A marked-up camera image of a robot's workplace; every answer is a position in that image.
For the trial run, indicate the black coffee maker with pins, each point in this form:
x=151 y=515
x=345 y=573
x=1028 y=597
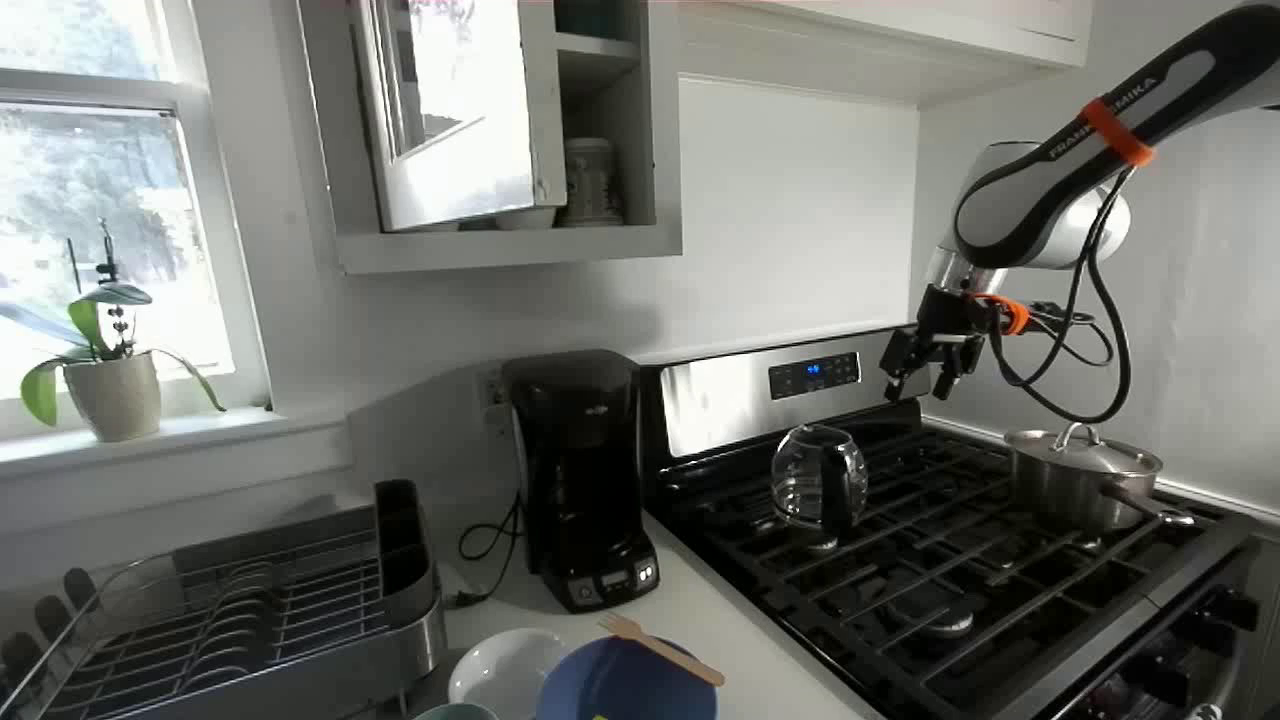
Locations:
x=586 y=482

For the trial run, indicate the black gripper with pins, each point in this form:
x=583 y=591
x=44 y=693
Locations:
x=955 y=320

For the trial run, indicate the stainless steel saucepan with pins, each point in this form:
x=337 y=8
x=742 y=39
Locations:
x=1067 y=496

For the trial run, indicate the window with white frame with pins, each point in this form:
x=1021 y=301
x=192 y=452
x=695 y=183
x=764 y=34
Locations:
x=92 y=184

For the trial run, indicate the white wall cabinet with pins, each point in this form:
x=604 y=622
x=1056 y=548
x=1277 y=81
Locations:
x=613 y=244

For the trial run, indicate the metal dish rack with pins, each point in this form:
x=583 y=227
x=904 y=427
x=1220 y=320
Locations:
x=227 y=614

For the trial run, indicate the blue bowl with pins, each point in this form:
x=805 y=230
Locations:
x=622 y=684

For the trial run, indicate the stainless steel pan lid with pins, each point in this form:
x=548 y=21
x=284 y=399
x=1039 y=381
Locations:
x=1082 y=452

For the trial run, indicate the white overhead cabinet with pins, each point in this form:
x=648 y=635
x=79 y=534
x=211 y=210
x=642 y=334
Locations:
x=866 y=34

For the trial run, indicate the potted orchid plant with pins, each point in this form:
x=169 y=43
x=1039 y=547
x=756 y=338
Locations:
x=115 y=393

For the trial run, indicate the stainless steel gas stove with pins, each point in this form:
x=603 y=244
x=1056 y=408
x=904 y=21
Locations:
x=935 y=560

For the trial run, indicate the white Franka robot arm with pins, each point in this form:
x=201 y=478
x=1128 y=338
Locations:
x=1052 y=202

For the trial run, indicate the black utensil holder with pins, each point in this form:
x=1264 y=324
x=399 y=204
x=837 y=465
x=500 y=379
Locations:
x=401 y=541

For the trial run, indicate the white bowl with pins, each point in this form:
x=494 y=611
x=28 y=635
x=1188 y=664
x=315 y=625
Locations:
x=500 y=668

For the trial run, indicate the white cabinet door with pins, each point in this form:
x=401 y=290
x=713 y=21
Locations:
x=464 y=135

